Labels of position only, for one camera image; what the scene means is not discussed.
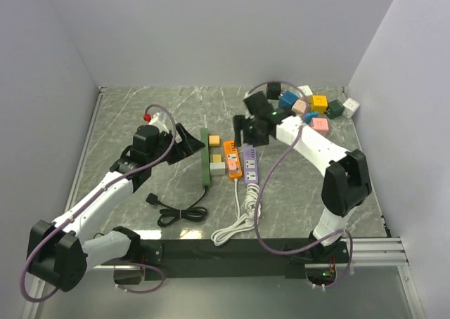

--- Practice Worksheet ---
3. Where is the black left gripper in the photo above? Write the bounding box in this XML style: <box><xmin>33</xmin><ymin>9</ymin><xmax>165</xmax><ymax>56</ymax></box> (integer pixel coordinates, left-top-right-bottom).
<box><xmin>148</xmin><ymin>123</ymin><xmax>205</xmax><ymax>167</ymax></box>

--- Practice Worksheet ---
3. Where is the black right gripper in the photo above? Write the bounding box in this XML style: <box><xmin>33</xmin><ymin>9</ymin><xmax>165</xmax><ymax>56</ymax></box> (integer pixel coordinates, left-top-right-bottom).
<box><xmin>233</xmin><ymin>115</ymin><xmax>270</xmax><ymax>148</ymax></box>

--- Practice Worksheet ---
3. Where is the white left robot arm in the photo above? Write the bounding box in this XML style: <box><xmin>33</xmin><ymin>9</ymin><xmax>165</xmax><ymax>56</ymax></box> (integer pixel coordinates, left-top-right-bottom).
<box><xmin>25</xmin><ymin>123</ymin><xmax>205</xmax><ymax>292</ymax></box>

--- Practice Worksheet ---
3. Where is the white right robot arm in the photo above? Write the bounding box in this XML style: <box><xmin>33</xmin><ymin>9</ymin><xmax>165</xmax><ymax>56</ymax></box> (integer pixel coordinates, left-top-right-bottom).
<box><xmin>233</xmin><ymin>91</ymin><xmax>372</xmax><ymax>262</ymax></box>

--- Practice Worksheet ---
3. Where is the yellow plug upper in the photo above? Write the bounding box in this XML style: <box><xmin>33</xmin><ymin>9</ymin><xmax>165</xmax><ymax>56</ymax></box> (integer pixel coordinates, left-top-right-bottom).
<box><xmin>208</xmin><ymin>135</ymin><xmax>220</xmax><ymax>147</ymax></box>

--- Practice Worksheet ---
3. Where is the yellow plug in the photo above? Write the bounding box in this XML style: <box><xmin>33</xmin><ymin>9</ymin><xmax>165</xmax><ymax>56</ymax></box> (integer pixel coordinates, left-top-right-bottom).
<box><xmin>208</xmin><ymin>135</ymin><xmax>220</xmax><ymax>147</ymax></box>
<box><xmin>210</xmin><ymin>154</ymin><xmax>222</xmax><ymax>163</ymax></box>

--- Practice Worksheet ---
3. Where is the yellow plug lower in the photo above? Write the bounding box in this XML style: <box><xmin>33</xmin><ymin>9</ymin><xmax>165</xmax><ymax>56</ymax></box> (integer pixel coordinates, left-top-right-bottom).
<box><xmin>210</xmin><ymin>154</ymin><xmax>222</xmax><ymax>163</ymax></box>

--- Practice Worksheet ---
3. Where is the white plug on strip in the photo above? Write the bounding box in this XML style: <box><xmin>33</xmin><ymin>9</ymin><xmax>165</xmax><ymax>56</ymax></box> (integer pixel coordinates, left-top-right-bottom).
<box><xmin>210</xmin><ymin>162</ymin><xmax>226</xmax><ymax>176</ymax></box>

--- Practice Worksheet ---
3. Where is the dark blue plug cube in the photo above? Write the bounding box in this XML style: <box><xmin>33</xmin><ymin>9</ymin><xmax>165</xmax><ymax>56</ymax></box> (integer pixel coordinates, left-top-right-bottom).
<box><xmin>278</xmin><ymin>91</ymin><xmax>299</xmax><ymax>109</ymax></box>

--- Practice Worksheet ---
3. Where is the black plug cube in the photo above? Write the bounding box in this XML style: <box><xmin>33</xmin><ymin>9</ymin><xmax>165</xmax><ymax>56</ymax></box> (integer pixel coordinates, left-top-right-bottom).
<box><xmin>266</xmin><ymin>82</ymin><xmax>282</xmax><ymax>100</ymax></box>

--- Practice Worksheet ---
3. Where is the beige pink plug cube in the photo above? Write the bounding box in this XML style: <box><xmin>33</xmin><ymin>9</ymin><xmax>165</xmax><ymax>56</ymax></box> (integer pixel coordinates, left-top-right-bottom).
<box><xmin>291</xmin><ymin>99</ymin><xmax>309</xmax><ymax>116</ymax></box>

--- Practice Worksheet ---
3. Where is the white plug cube back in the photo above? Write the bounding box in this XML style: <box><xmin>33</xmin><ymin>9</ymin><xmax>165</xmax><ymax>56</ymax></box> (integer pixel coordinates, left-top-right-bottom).
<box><xmin>297</xmin><ymin>85</ymin><xmax>313</xmax><ymax>96</ymax></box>

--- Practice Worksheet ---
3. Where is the white plug cube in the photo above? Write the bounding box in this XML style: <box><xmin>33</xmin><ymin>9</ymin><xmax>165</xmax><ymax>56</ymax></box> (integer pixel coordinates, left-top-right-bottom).
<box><xmin>342</xmin><ymin>98</ymin><xmax>360</xmax><ymax>119</ymax></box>
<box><xmin>297</xmin><ymin>85</ymin><xmax>313</xmax><ymax>96</ymax></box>

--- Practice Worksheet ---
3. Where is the yellow plug cube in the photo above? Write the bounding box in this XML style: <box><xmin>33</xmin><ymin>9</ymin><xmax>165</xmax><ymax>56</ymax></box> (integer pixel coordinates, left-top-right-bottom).
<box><xmin>311</xmin><ymin>95</ymin><xmax>328</xmax><ymax>115</ymax></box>

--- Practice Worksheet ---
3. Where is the dark green plug cube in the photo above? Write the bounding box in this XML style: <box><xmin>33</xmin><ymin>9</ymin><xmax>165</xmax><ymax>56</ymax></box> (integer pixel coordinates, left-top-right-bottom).
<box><xmin>325</xmin><ymin>100</ymin><xmax>345</xmax><ymax>119</ymax></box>

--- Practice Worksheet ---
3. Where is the white plug cube right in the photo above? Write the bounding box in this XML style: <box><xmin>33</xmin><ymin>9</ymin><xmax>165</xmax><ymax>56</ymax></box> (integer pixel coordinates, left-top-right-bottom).
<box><xmin>342</xmin><ymin>98</ymin><xmax>360</xmax><ymax>119</ymax></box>

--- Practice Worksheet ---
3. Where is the purple power strip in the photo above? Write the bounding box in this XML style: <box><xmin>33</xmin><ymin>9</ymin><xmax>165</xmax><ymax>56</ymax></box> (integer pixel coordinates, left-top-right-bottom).
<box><xmin>243</xmin><ymin>146</ymin><xmax>259</xmax><ymax>185</ymax></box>

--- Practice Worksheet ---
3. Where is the green power strip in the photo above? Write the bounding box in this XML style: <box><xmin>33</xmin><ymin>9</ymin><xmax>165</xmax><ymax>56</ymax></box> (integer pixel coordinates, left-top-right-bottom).
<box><xmin>200</xmin><ymin>127</ymin><xmax>211</xmax><ymax>188</ymax></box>

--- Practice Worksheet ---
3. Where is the orange power strip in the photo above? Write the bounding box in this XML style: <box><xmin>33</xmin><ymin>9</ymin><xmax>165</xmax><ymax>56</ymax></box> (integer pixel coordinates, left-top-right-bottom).
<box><xmin>223</xmin><ymin>141</ymin><xmax>243</xmax><ymax>181</ymax></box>

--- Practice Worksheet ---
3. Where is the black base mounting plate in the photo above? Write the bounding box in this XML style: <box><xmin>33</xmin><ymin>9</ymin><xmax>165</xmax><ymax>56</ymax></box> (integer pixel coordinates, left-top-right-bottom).
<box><xmin>98</xmin><ymin>237</ymin><xmax>351</xmax><ymax>281</ymax></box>

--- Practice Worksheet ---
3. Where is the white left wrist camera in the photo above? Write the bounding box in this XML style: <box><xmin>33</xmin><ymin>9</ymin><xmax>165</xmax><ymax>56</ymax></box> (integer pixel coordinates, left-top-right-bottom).
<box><xmin>143</xmin><ymin>111</ymin><xmax>169</xmax><ymax>134</ymax></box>

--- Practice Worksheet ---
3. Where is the white coiled cable purple strip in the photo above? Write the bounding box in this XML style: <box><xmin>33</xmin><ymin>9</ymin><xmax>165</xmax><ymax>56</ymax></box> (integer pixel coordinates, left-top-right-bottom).
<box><xmin>244</xmin><ymin>183</ymin><xmax>261</xmax><ymax>226</ymax></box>

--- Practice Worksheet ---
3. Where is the black power cable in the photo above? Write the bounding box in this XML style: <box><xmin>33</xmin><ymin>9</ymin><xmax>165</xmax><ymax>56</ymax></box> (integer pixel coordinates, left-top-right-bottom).
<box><xmin>145</xmin><ymin>187</ymin><xmax>209</xmax><ymax>228</ymax></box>

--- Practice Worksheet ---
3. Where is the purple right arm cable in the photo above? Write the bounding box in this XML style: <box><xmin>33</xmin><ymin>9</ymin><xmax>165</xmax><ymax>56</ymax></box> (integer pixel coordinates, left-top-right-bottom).
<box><xmin>245</xmin><ymin>81</ymin><xmax>354</xmax><ymax>289</ymax></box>

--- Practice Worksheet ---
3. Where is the aluminium rail frame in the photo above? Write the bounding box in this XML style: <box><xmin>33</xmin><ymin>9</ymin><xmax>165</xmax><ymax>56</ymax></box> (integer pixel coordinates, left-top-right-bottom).
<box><xmin>20</xmin><ymin>86</ymin><xmax>423</xmax><ymax>319</ymax></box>

